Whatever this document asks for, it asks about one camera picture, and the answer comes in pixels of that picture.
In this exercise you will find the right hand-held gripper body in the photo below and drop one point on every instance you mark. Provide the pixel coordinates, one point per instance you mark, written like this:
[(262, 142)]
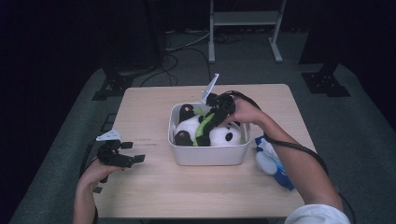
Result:
[(224, 104)]

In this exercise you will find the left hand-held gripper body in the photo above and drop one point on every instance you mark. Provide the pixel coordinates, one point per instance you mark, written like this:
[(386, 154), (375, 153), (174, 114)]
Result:
[(112, 157)]

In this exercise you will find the panda plush toy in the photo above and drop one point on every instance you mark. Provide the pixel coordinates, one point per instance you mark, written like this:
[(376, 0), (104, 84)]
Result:
[(190, 126)]

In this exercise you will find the white plastic bin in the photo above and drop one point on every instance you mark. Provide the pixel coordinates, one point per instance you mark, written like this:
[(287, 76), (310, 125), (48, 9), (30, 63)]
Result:
[(208, 155)]

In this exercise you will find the blue wet wipes pack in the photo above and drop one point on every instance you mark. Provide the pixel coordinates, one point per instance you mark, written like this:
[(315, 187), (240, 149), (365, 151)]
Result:
[(269, 161)]

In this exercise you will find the person's right hand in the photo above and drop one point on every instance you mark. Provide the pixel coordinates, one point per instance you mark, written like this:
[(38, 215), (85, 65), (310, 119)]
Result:
[(247, 112)]

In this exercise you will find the person's left hand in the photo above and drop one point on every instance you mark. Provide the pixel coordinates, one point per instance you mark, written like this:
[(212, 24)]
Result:
[(93, 175)]

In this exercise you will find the dark tape piece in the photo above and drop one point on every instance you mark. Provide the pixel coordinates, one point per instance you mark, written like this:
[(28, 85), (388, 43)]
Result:
[(97, 190)]

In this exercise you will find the black stand base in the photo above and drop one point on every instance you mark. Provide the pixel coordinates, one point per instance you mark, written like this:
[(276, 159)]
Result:
[(113, 85), (325, 82)]

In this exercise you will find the white metal stand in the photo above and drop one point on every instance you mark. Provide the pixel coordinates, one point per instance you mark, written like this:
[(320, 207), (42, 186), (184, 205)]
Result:
[(246, 18)]

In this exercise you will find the person's white shirt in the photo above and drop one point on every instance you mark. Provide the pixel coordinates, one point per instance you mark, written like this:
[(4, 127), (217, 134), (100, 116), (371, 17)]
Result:
[(317, 215)]

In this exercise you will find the black floor outlet frame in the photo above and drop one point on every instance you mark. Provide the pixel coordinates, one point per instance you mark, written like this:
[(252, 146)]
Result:
[(107, 123)]

